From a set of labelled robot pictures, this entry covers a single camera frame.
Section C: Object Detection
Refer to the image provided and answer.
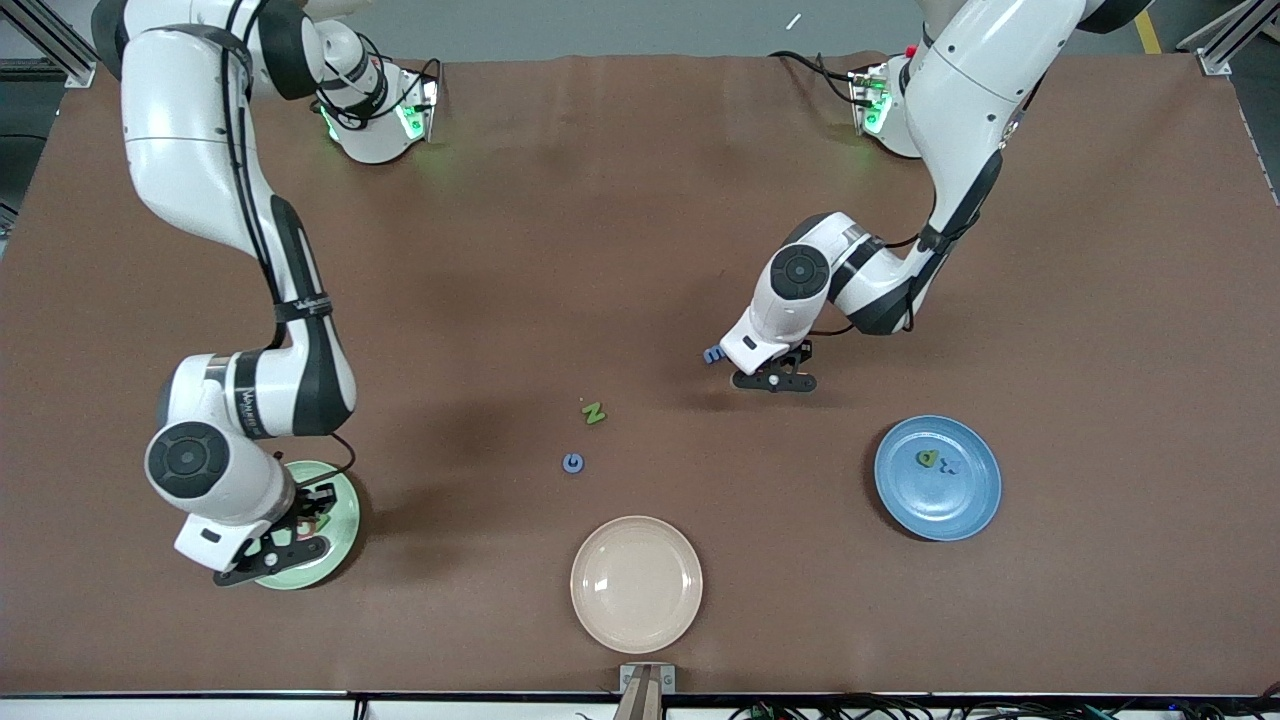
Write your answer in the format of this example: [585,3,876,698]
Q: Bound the light green plate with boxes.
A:
[255,460,361,591]

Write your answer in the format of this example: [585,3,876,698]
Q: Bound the brown table mat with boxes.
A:
[0,50,1280,698]

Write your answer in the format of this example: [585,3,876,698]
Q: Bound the blue plate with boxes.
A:
[873,415,1003,543]

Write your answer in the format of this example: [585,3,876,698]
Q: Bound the beige plate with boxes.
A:
[570,515,704,655]

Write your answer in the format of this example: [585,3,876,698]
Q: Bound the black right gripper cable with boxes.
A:
[222,0,357,493]

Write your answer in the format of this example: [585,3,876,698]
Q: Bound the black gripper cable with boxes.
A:
[222,0,357,493]
[808,60,1046,336]

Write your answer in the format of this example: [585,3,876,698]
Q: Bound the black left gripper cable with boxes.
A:
[808,60,1046,336]

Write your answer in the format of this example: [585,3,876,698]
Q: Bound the black left arm base cable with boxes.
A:
[768,50,863,107]

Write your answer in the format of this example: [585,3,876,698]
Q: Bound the black arm base cable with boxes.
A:
[355,30,443,111]
[768,50,863,107]

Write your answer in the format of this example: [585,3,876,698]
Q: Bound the black tangled cables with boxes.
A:
[728,695,1280,720]

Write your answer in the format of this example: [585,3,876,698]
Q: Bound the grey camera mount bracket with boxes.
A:
[615,664,677,720]

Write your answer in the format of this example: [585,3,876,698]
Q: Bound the black right arm base cable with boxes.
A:
[355,30,443,111]

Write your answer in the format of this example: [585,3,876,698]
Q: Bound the aluminium frame extrusion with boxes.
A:
[0,0,101,89]
[1178,0,1280,77]

